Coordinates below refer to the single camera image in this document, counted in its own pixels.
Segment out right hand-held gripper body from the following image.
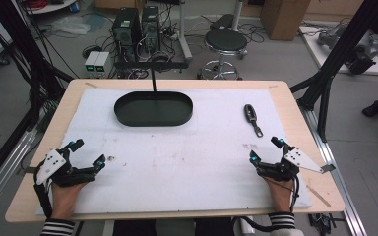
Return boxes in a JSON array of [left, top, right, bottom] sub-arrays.
[[256, 147, 337, 182]]

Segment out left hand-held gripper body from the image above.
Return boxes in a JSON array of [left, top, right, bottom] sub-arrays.
[[33, 147, 96, 188]]

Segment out person's right hand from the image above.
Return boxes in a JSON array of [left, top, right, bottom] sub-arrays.
[[261, 175, 295, 214]]

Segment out person's left hand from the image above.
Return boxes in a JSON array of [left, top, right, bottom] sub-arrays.
[[50, 181, 89, 221]]

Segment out wooden table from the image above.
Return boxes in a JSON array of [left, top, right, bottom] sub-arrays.
[[4, 78, 347, 224]]

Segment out black car key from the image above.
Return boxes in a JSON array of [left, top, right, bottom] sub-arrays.
[[243, 103, 264, 139]]

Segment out thin wooden stick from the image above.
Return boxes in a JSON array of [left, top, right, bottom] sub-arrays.
[[305, 184, 332, 208]]

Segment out black oval tray with hanger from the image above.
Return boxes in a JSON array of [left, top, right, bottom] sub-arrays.
[[113, 61, 194, 128]]

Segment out person's dark trousers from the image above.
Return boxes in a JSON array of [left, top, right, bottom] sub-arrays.
[[112, 217, 236, 236]]

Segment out white foam mat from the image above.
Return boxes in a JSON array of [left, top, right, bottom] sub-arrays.
[[35, 87, 313, 216]]

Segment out white power supply box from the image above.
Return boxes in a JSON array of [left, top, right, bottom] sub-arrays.
[[84, 50, 100, 79], [94, 51, 111, 79]]

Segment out white floor board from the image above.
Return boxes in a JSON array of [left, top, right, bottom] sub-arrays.
[[298, 25, 378, 78]]

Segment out black round stool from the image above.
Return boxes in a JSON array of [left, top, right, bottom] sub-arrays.
[[197, 28, 249, 81]]

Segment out clear plastic bag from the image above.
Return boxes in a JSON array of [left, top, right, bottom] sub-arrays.
[[46, 15, 92, 36]]

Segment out black computer tower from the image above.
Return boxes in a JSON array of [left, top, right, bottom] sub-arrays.
[[140, 4, 161, 56], [111, 7, 143, 64]]

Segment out brown cardboard box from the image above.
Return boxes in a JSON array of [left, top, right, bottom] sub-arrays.
[[259, 0, 312, 42]]

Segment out grey machine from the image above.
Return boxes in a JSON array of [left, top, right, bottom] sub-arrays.
[[317, 22, 378, 76]]

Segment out grey desk leg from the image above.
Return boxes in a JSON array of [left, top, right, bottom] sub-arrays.
[[176, 0, 194, 62]]

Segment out aluminium rail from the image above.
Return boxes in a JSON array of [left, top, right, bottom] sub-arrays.
[[299, 105, 369, 236], [0, 128, 39, 221]]

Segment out black metal frame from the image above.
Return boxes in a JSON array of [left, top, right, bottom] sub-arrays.
[[289, 0, 378, 144], [0, 0, 76, 196]]

